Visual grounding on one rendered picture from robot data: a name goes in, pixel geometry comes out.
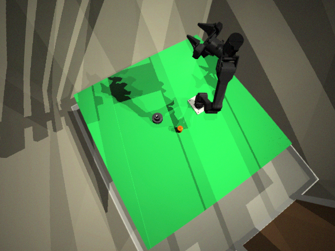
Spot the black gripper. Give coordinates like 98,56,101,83
187,22,224,59

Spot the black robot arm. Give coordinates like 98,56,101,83
194,32,244,113

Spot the orange knob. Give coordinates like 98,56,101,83
177,125,183,133

